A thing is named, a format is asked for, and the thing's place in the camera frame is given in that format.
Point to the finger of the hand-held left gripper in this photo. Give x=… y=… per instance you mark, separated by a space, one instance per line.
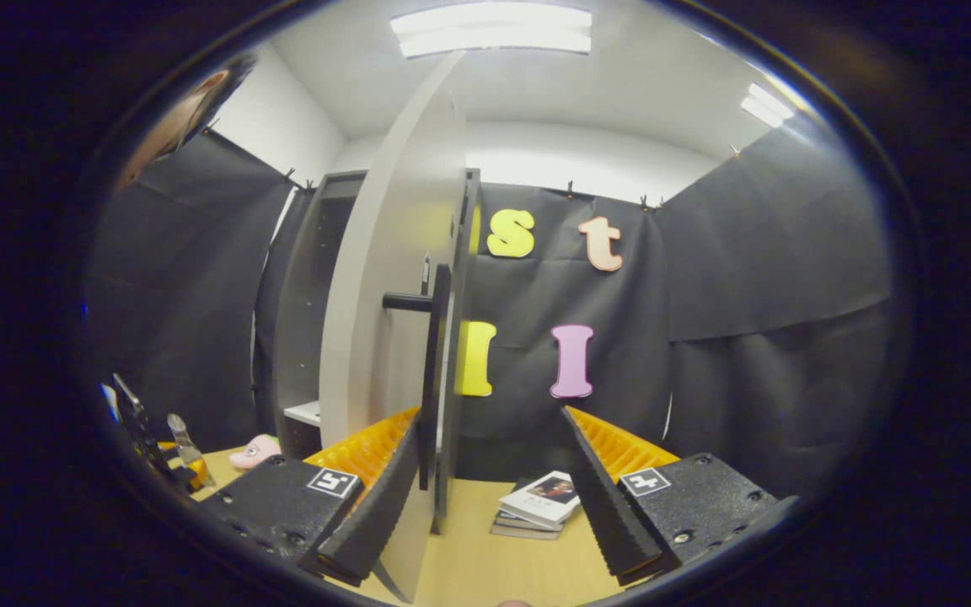
x=142 y=426
x=200 y=475

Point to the small clear bottle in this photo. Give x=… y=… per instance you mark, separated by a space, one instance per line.
x=185 y=447

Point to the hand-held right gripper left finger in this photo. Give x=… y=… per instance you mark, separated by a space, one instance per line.
x=367 y=506

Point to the black backdrop cloth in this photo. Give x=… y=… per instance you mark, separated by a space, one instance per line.
x=747 y=379

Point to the pink plush toy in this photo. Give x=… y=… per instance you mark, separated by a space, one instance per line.
x=254 y=453

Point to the bright coloured screen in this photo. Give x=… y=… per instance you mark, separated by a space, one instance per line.
x=108 y=400

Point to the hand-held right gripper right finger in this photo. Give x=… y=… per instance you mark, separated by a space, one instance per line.
x=603 y=506

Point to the white cabinet shelf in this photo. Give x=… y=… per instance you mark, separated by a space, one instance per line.
x=304 y=413

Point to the beige cabinet door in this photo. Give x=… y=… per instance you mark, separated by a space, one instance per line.
x=384 y=295

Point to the dark book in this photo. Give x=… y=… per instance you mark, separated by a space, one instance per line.
x=515 y=523
x=523 y=534

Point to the white portrait cover book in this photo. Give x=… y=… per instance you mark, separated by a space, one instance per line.
x=544 y=497

